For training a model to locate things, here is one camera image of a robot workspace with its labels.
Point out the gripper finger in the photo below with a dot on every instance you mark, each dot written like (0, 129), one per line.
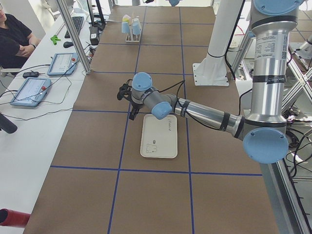
(133, 114)

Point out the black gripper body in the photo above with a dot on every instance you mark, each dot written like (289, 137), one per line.
(135, 105)

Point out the light blue cup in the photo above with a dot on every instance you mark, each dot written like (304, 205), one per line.
(125, 28)
(136, 28)

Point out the light blue cup front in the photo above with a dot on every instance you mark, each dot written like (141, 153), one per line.
(125, 28)

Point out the yellow plastic cup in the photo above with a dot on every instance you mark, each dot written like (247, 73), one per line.
(126, 18)

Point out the pink plastic cup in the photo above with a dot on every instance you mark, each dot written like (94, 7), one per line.
(130, 21)

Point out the grey plastic cup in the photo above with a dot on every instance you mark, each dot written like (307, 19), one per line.
(135, 2)

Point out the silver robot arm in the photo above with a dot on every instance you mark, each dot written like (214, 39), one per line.
(262, 130)
(174, 3)

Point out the white serving tray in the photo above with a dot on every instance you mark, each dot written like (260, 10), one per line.
(159, 137)

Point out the far blue teach pendant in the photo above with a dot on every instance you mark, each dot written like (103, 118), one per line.
(63, 64)

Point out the blue teach pendant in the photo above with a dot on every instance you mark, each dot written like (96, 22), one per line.
(63, 64)
(31, 93)

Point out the black computer mouse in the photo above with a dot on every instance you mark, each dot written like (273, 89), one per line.
(67, 44)

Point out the near blue teach pendant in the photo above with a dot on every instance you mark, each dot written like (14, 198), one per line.
(31, 93)

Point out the black keyboard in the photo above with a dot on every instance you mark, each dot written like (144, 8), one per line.
(78, 23)

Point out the green toy figure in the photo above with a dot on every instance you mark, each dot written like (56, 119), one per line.
(55, 39)

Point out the black power adapter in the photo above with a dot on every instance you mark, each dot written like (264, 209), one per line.
(30, 75)

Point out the black water bottle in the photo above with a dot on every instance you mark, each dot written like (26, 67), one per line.
(6, 125)

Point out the seated person black shirt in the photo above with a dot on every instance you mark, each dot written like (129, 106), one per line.
(17, 41)

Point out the red water bottle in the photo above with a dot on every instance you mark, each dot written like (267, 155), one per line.
(13, 218)

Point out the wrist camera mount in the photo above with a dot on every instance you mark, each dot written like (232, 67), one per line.
(125, 92)

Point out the white wire cup rack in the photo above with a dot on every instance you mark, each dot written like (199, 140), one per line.
(131, 37)

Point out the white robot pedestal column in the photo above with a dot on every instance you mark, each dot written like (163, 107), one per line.
(212, 70)

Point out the aluminium frame post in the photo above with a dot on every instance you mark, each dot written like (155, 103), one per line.
(62, 6)

